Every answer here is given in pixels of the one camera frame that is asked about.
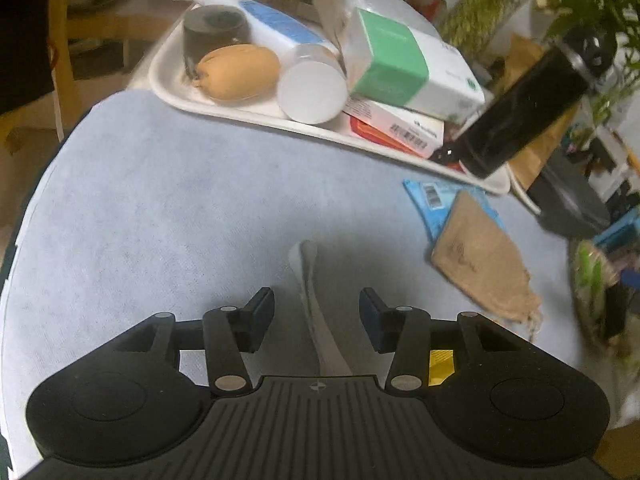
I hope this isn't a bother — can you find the white lotion bottle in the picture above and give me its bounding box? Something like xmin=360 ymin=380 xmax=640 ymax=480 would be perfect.
xmin=171 ymin=0 xmax=349 ymax=125

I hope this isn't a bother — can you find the red snack packet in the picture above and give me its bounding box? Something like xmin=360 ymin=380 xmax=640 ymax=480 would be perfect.
xmin=407 ymin=0 xmax=448 ymax=23

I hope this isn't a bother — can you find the yellow packet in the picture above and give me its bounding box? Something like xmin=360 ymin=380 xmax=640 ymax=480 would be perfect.
xmin=429 ymin=350 xmax=456 ymax=387

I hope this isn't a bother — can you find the dark glass jar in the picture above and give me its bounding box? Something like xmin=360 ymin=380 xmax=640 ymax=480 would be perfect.
xmin=182 ymin=4 xmax=252 ymax=81

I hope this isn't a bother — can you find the white red box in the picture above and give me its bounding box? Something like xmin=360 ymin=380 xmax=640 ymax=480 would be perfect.
xmin=344 ymin=96 xmax=447 ymax=160

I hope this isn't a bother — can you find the tan egg-shaped pouch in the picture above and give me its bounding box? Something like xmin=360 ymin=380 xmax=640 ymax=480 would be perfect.
xmin=194 ymin=44 xmax=282 ymax=102

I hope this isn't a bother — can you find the black thermos bottle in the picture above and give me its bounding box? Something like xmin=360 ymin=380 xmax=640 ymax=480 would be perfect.
xmin=457 ymin=25 xmax=620 ymax=180

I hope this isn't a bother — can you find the brown burlap pouch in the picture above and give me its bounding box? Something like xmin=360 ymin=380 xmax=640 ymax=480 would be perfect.
xmin=430 ymin=189 xmax=544 ymax=333

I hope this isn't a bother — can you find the green white box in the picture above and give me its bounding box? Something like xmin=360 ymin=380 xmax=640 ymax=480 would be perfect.
xmin=344 ymin=6 xmax=487 ymax=125

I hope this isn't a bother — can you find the white tray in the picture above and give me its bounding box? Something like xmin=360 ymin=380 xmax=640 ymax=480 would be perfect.
xmin=148 ymin=0 xmax=512 ymax=196

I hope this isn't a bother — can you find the wooden chair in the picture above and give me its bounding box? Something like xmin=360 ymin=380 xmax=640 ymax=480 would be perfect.
xmin=47 ymin=0 xmax=171 ymax=143

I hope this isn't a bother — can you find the blue packet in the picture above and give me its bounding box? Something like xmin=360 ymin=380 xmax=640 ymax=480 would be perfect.
xmin=403 ymin=178 xmax=507 ymax=243

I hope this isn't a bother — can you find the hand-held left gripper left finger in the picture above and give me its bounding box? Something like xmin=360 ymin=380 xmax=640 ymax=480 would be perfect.
xmin=107 ymin=287 xmax=276 ymax=397

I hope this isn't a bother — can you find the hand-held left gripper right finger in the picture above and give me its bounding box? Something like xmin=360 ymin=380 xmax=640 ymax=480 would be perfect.
xmin=360 ymin=287 xmax=531 ymax=397

